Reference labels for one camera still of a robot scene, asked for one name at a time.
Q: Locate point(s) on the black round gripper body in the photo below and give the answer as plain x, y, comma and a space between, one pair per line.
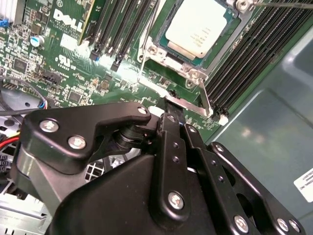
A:
110, 208

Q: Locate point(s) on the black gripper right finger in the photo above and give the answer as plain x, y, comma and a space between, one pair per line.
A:
207, 159

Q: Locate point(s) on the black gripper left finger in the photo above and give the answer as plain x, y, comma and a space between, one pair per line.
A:
61, 127

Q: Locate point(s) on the metal socket cover frame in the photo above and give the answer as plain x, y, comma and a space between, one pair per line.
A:
193, 105

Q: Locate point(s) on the silver-topped CPU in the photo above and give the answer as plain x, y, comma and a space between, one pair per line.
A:
195, 27

